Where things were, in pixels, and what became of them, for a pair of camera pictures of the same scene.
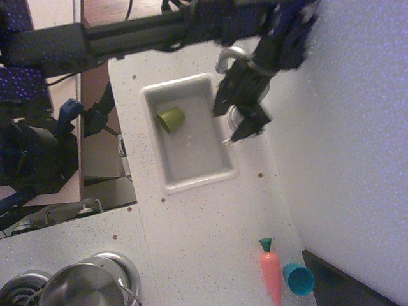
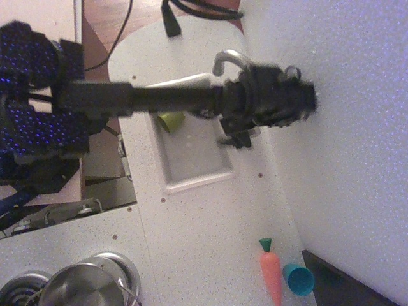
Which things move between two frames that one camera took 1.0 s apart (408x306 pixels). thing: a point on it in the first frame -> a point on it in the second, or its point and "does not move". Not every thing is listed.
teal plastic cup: x=299 y=278 does not move
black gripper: x=282 y=45 -> x=266 y=95
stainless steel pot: x=104 y=279 does not move
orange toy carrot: x=271 y=270 does not move
